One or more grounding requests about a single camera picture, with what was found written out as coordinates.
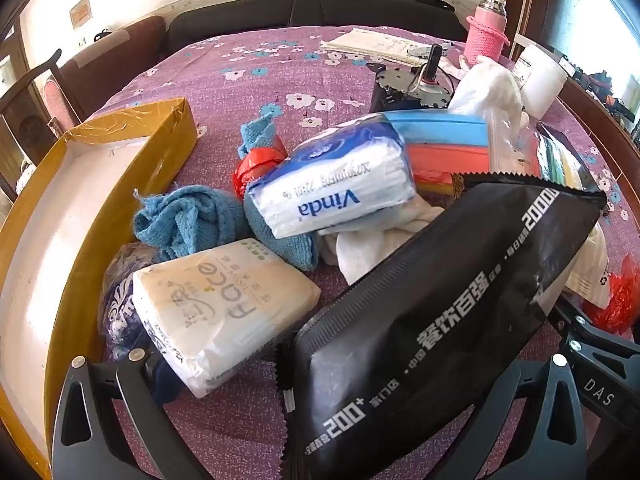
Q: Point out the black device with knob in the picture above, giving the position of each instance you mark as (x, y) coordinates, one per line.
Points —
(400, 95)

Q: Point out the pink thermos bottle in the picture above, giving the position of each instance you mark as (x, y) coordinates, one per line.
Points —
(482, 40)

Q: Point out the white papers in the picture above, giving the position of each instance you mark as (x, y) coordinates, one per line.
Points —
(380, 42)

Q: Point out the dark wooden chair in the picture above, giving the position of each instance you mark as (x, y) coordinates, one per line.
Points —
(65, 90)

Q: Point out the blue cloth with red band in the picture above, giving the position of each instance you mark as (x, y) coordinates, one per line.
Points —
(260, 132)

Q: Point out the blue white tissue pack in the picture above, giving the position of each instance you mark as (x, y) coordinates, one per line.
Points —
(325, 185)

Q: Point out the silver foil packet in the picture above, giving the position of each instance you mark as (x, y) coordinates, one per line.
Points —
(560, 155)

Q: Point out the yellow cardboard box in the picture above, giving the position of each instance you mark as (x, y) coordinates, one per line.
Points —
(65, 220)

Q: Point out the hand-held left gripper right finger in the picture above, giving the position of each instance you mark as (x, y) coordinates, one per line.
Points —
(560, 410)

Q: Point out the white cloth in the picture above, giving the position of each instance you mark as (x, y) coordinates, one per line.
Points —
(370, 250)

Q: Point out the black printed packet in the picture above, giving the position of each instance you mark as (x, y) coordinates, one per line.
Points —
(425, 320)

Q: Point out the white printed packet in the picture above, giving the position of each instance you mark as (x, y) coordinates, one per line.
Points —
(590, 270)

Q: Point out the dark blue patterned plastic bag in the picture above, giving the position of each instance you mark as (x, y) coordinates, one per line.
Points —
(117, 305)

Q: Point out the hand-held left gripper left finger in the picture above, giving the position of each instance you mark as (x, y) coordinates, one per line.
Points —
(125, 377)

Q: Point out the red plastic bag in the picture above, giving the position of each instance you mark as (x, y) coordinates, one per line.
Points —
(622, 290)
(430, 181)

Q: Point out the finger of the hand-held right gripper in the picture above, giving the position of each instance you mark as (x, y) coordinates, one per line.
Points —
(600, 355)

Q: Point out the wooden glass cabinet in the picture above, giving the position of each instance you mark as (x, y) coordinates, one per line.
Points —
(15, 125)

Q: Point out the white plastic jar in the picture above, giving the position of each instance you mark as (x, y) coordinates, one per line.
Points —
(542, 80)

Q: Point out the black sofa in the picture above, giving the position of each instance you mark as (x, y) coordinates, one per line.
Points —
(280, 15)

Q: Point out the white plastic bag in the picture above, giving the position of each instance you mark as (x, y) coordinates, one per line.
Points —
(490, 90)

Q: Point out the light blue knit towel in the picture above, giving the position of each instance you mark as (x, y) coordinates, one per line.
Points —
(185, 225)

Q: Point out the blue orange pack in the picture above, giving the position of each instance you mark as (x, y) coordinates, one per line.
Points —
(440, 132)

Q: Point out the wall notice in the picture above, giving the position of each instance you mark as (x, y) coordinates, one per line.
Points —
(80, 12)

